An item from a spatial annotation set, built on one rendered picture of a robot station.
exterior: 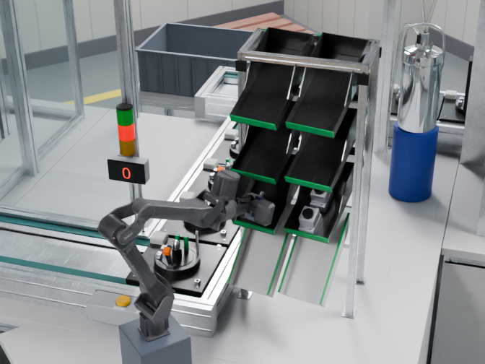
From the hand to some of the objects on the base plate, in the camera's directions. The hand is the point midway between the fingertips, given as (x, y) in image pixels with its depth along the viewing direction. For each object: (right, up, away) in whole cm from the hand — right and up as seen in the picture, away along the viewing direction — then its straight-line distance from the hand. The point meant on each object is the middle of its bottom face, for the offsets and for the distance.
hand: (250, 199), depth 242 cm
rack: (+16, -28, +37) cm, 49 cm away
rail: (-53, -33, +30) cm, 69 cm away
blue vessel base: (+59, +1, +86) cm, 104 cm away
